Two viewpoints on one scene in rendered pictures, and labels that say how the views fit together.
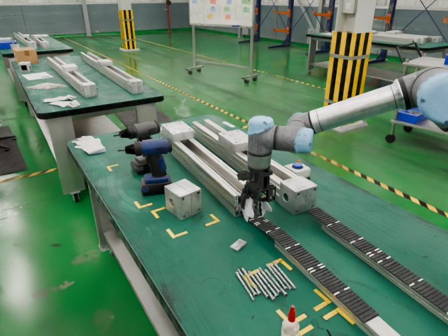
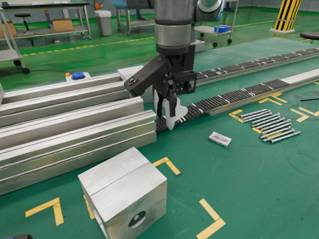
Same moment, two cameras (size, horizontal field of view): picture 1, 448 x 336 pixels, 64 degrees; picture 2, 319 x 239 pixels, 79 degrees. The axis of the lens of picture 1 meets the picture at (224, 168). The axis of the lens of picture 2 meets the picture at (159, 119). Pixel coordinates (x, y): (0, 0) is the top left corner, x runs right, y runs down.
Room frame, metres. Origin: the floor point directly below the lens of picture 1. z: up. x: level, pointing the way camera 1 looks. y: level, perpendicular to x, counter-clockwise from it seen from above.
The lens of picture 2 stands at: (1.04, 0.33, 1.11)
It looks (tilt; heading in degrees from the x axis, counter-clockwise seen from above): 35 degrees down; 271
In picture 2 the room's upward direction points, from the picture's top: straight up
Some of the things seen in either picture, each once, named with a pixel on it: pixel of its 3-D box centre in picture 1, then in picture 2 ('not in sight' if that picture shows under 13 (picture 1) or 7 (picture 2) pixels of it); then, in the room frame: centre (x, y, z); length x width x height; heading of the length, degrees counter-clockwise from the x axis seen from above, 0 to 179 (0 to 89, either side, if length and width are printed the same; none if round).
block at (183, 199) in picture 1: (185, 197); (121, 190); (1.11, 0.14, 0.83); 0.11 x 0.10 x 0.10; 130
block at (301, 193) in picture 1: (300, 193); (135, 84); (1.13, -0.28, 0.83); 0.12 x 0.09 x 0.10; 118
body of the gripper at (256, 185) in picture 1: (259, 183); (173, 70); (1.01, -0.11, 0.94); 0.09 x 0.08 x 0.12; 28
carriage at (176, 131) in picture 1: (177, 133); not in sight; (1.65, 0.23, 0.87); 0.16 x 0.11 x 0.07; 28
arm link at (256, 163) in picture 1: (259, 159); (171, 34); (1.02, -0.11, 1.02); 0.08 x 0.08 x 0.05
